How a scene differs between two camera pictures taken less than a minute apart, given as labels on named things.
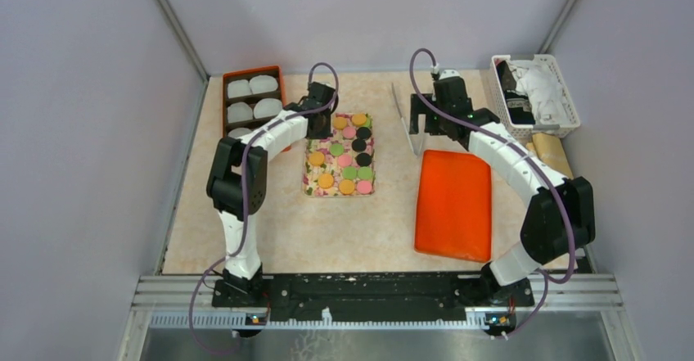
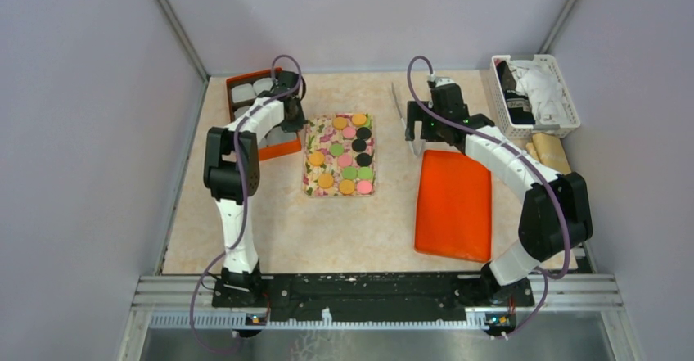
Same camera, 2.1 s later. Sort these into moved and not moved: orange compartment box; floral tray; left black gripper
Moved: left black gripper
Not moved: orange compartment box; floral tray
